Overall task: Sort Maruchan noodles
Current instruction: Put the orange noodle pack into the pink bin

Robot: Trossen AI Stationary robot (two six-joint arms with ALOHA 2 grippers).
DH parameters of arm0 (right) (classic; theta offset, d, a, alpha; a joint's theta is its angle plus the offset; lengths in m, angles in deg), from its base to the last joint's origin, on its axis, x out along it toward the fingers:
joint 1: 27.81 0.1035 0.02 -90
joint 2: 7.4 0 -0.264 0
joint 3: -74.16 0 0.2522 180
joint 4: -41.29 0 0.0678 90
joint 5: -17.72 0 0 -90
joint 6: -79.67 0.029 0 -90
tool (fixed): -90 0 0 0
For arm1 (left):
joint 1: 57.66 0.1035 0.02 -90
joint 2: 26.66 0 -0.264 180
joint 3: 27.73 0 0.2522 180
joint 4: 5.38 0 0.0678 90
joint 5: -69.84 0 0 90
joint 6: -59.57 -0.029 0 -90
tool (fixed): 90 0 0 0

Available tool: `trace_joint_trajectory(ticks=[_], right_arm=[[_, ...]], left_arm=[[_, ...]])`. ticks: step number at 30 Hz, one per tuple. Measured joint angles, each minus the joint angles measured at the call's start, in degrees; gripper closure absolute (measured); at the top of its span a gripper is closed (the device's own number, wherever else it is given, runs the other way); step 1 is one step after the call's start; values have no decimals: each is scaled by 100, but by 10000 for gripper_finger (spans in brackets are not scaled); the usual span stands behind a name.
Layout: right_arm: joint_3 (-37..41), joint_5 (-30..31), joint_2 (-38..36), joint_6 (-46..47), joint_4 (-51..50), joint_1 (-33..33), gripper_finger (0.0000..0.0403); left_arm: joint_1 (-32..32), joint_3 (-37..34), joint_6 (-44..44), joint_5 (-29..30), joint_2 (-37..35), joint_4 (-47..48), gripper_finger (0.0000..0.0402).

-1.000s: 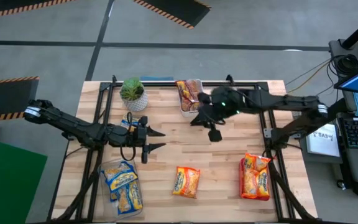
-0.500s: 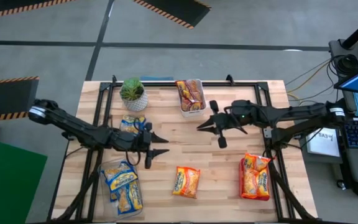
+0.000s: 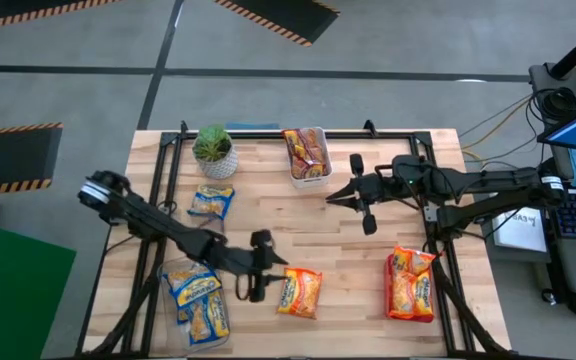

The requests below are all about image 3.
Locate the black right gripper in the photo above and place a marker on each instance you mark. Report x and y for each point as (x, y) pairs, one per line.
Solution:
(375, 187)

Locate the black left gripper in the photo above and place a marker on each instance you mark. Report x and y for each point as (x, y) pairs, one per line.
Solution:
(253, 262)

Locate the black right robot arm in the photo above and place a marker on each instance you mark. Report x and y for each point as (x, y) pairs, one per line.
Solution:
(493, 182)

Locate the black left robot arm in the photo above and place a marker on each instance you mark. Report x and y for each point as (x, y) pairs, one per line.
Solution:
(168, 232)

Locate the white plastic bin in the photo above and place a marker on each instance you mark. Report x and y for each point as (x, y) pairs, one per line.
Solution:
(313, 183)

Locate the red plastic bin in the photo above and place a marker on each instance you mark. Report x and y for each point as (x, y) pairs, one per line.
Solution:
(387, 295)

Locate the clear plastic bin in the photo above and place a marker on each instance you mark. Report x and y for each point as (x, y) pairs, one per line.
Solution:
(168, 305)

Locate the blue tape strip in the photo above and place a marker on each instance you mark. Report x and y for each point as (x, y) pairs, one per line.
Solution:
(253, 125)

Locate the succulent in white patterned pot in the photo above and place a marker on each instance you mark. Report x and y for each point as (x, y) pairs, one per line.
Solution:
(215, 150)

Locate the white paper sign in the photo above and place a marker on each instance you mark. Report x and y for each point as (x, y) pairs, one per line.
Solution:
(518, 235)

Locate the black hazard-striped floor mat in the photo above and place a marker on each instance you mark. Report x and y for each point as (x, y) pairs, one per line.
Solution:
(288, 12)
(18, 7)
(8, 155)

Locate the grey equipment box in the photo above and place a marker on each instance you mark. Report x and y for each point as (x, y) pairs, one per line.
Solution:
(540, 75)

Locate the green panel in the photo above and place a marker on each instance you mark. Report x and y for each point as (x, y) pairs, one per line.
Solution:
(13, 290)

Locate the black aluminium table frame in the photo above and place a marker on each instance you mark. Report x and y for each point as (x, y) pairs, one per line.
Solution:
(258, 134)

